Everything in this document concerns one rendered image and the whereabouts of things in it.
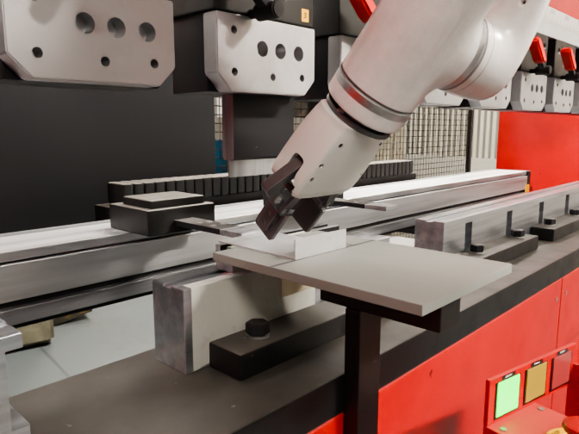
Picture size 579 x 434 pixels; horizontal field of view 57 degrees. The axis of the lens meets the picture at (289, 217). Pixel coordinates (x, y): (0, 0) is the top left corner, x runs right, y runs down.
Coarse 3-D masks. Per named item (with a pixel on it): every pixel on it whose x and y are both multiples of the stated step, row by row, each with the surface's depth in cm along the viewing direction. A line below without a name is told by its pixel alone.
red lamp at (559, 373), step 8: (568, 352) 74; (560, 360) 73; (568, 360) 74; (560, 368) 73; (568, 368) 74; (552, 376) 72; (560, 376) 73; (568, 376) 75; (552, 384) 72; (560, 384) 74
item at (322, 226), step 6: (300, 228) 74; (318, 228) 74; (324, 228) 74; (330, 228) 75; (336, 228) 76; (216, 246) 64; (222, 246) 64; (216, 264) 65; (222, 264) 64; (228, 270) 63
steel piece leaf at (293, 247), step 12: (252, 240) 65; (264, 240) 65; (276, 240) 65; (288, 240) 65; (300, 240) 56; (312, 240) 58; (324, 240) 59; (336, 240) 61; (264, 252) 60; (276, 252) 59; (288, 252) 59; (300, 252) 57; (312, 252) 58; (324, 252) 60
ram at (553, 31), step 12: (552, 0) 120; (564, 0) 125; (576, 0) 131; (564, 12) 126; (576, 12) 132; (540, 24) 116; (552, 24) 121; (552, 36) 122; (564, 36) 128; (576, 36) 134
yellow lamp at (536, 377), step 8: (536, 368) 69; (544, 368) 70; (528, 376) 68; (536, 376) 70; (544, 376) 71; (528, 384) 69; (536, 384) 70; (544, 384) 71; (528, 392) 69; (536, 392) 70; (544, 392) 71; (528, 400) 69
